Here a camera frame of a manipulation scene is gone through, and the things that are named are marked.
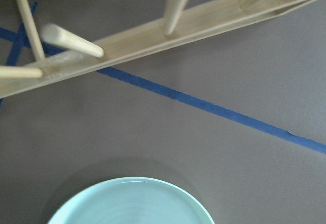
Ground mint green plate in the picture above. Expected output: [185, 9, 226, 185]
[49, 177, 214, 223]

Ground wooden dish rack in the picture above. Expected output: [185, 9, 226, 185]
[1, 0, 317, 98]

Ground brown paper table cover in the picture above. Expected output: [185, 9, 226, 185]
[1, 0, 325, 223]

